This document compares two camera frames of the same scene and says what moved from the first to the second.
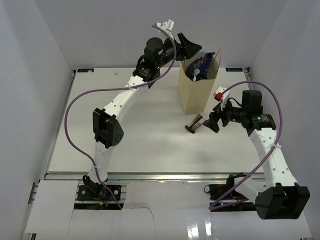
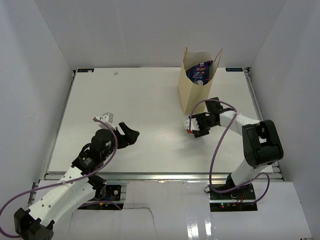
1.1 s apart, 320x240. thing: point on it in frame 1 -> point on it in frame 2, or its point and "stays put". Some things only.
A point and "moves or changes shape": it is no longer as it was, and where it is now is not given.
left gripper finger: x=190 y=48 -> x=131 y=136
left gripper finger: x=181 y=58 -> x=125 y=145
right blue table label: x=234 y=69 stays put
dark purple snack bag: x=197 y=69 moves or changes shape
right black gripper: x=212 y=122 -> x=202 y=132
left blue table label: x=85 y=70 stays put
